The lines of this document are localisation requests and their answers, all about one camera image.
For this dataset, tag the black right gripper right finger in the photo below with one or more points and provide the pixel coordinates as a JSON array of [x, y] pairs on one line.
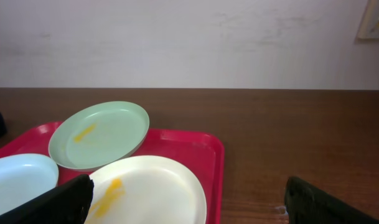
[[306, 204]]

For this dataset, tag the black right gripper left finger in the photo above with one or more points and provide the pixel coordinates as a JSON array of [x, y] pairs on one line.
[[67, 203]]

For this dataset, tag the light blue plate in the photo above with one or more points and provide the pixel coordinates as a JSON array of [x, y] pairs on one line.
[[24, 177]]

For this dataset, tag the mint green plate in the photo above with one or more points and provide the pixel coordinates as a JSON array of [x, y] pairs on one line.
[[99, 135]]

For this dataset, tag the cream white plate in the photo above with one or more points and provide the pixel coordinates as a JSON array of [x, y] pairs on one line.
[[147, 190]]

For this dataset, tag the framed picture on wall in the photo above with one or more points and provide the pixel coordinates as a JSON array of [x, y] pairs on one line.
[[369, 26]]

